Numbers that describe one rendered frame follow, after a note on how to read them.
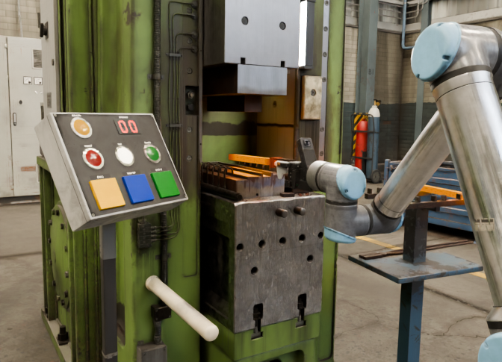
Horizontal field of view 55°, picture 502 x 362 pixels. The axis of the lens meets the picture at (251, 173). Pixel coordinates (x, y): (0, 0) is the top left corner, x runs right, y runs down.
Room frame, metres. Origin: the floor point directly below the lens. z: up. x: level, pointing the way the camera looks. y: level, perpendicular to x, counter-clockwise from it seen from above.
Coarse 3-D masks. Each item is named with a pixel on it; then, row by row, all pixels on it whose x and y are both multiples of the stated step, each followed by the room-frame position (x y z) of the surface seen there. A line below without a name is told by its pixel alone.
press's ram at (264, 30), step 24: (216, 0) 1.64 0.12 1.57; (240, 0) 1.62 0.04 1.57; (264, 0) 1.67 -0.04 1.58; (288, 0) 1.72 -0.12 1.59; (216, 24) 1.64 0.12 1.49; (240, 24) 1.62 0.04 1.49; (264, 24) 1.67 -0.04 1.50; (288, 24) 1.73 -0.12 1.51; (216, 48) 1.64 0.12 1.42; (240, 48) 1.62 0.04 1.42; (264, 48) 1.67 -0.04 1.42; (288, 48) 1.73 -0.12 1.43
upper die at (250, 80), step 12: (204, 72) 1.83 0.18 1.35; (216, 72) 1.75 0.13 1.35; (228, 72) 1.67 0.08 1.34; (240, 72) 1.62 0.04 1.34; (252, 72) 1.65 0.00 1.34; (264, 72) 1.68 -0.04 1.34; (276, 72) 1.70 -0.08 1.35; (204, 84) 1.83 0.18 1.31; (216, 84) 1.75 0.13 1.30; (228, 84) 1.67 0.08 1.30; (240, 84) 1.63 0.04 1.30; (252, 84) 1.65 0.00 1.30; (264, 84) 1.68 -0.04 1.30; (276, 84) 1.70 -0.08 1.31; (204, 96) 2.01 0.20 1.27
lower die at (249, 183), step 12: (204, 168) 1.93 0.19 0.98; (216, 168) 1.88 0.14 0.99; (240, 168) 1.81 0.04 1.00; (252, 168) 1.82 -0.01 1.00; (204, 180) 1.83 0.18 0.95; (216, 180) 1.74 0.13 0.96; (228, 180) 1.67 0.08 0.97; (240, 180) 1.63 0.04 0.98; (252, 180) 1.65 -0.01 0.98; (264, 180) 1.68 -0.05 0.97; (276, 180) 1.71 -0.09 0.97; (240, 192) 1.63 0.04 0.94; (252, 192) 1.65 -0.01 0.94; (264, 192) 1.68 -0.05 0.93; (276, 192) 1.71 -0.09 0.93
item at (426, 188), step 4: (424, 188) 1.93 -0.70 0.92; (428, 188) 1.91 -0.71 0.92; (432, 188) 1.89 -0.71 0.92; (436, 188) 1.87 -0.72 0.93; (440, 188) 1.87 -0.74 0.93; (428, 192) 1.91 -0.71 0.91; (432, 192) 1.89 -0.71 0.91; (436, 192) 1.87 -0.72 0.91; (440, 192) 1.85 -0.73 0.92; (444, 192) 1.83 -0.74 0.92; (448, 192) 1.81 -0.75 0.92; (452, 192) 1.80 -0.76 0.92; (456, 192) 1.78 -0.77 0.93; (460, 192) 1.78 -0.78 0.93; (452, 196) 1.80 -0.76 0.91
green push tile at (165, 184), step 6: (150, 174) 1.30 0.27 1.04; (156, 174) 1.31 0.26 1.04; (162, 174) 1.32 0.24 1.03; (168, 174) 1.34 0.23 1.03; (156, 180) 1.29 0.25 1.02; (162, 180) 1.31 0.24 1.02; (168, 180) 1.33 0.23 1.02; (174, 180) 1.35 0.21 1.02; (156, 186) 1.29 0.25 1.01; (162, 186) 1.30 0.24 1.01; (168, 186) 1.32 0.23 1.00; (174, 186) 1.33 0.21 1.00; (162, 192) 1.29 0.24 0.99; (168, 192) 1.30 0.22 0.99; (174, 192) 1.32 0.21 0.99; (162, 198) 1.28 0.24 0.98
